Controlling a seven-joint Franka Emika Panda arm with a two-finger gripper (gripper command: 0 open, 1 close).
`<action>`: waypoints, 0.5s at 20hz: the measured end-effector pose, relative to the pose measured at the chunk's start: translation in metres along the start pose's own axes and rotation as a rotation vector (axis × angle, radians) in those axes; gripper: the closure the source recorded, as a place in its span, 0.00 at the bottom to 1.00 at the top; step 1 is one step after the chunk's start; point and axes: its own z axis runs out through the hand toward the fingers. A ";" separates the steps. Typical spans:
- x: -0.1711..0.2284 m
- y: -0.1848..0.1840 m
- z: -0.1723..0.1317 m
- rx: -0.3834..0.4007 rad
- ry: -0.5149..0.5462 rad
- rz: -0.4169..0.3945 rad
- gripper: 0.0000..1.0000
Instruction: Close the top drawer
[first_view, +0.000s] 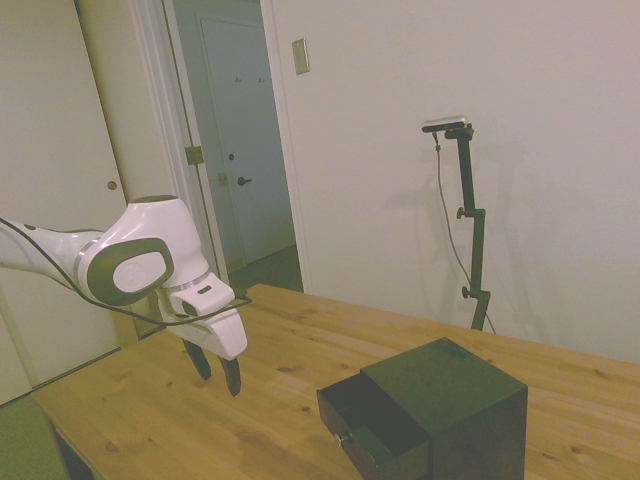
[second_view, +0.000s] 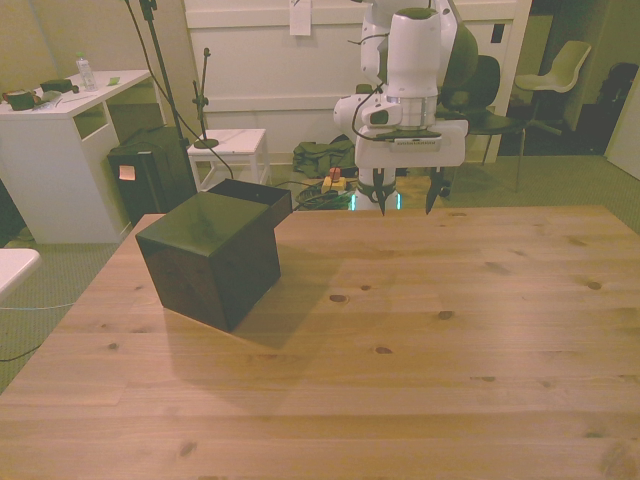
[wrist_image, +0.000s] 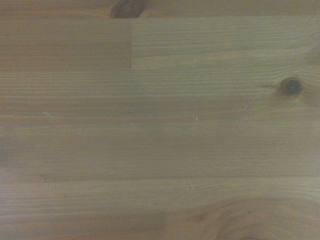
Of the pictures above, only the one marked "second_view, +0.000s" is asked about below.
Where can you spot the white paper sheet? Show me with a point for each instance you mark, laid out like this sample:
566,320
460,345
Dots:
299,16

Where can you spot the clear plastic water bottle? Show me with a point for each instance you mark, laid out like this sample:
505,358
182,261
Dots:
87,73

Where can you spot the yellow emergency stop button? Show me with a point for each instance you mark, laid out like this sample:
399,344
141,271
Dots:
334,180

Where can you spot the black open drawer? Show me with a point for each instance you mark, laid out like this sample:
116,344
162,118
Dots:
260,197

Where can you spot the dark green pouch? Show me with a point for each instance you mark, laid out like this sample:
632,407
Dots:
56,86

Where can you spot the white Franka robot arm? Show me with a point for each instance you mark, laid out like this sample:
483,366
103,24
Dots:
412,55

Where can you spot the black wooden drawer cabinet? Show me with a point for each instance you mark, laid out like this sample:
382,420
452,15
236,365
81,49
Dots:
210,260

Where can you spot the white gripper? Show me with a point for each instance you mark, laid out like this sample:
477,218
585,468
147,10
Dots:
410,152

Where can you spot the tall black tripod stand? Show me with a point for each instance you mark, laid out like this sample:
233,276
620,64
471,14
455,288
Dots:
160,70

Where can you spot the black wall switch plate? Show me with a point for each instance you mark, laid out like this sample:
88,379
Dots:
498,33

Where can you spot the dark green cloth heap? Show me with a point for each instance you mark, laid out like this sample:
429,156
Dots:
322,155

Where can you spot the robot base with blue lights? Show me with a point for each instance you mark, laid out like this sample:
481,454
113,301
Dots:
372,190

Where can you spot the small white side table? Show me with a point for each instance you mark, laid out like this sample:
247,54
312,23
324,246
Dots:
232,150

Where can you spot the black chair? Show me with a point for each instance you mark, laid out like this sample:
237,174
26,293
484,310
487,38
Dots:
487,95

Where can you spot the black box with sticky note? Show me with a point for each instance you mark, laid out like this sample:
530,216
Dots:
145,175

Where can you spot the white desk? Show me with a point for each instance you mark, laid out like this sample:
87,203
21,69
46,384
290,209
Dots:
55,150

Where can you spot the white shell chair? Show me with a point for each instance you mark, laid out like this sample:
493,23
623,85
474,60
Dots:
555,70

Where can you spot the white rounded table edge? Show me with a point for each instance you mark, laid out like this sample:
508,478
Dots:
15,270

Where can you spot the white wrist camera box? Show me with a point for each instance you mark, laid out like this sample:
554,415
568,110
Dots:
380,116

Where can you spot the green sticky note pad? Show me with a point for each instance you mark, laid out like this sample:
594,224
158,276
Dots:
114,80

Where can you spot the black stand with round base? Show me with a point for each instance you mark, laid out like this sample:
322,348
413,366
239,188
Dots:
204,110

